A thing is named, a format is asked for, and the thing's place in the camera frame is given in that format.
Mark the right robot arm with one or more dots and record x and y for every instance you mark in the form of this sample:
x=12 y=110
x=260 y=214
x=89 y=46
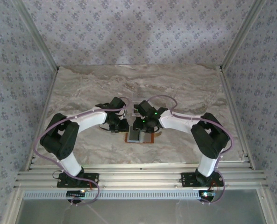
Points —
x=178 y=121

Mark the aluminium table edge rail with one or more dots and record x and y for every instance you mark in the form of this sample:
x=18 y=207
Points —
x=129 y=166

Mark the aluminium frame leg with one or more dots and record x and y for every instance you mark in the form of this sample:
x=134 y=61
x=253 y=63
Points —
x=13 y=207
x=266 y=207

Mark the wide aluminium base rail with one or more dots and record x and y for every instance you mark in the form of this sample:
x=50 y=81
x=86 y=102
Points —
x=138 y=179

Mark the grey metal sheet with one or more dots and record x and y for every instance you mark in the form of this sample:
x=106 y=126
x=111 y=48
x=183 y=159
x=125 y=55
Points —
x=140 y=212

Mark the aluminium corner post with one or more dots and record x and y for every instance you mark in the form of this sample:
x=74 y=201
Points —
x=242 y=35
x=39 y=38

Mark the aluminium table side rail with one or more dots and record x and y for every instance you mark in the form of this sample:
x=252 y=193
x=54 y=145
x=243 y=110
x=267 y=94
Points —
x=231 y=98
x=43 y=102

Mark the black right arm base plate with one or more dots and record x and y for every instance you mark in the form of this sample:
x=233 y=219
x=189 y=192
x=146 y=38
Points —
x=187 y=182

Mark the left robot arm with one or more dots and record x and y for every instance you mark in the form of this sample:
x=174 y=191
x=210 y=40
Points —
x=91 y=121

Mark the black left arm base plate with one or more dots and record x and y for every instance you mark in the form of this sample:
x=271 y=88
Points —
x=63 y=183

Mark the grey credit card with logo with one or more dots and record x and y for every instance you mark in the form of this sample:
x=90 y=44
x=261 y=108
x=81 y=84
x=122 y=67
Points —
x=134 y=137

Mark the clear acrylic card stand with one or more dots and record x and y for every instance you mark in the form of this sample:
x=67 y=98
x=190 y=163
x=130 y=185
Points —
x=138 y=98

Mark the brown leather card holder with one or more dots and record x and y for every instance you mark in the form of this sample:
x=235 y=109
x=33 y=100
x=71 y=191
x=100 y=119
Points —
x=153 y=137

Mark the black controller board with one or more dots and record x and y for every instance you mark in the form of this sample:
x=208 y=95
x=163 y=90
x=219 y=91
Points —
x=206 y=194
x=74 y=193

